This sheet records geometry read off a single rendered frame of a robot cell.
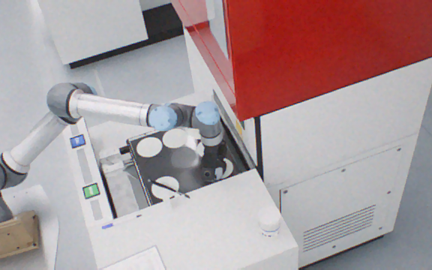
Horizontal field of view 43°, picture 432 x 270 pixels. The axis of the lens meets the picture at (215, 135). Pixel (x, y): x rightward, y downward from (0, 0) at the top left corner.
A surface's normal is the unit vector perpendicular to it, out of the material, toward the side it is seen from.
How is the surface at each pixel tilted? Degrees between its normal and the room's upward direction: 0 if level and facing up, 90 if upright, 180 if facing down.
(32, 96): 0
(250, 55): 90
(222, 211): 0
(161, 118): 48
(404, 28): 90
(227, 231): 0
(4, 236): 90
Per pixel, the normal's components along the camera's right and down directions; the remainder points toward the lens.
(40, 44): -0.10, -0.66
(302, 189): 0.35, 0.68
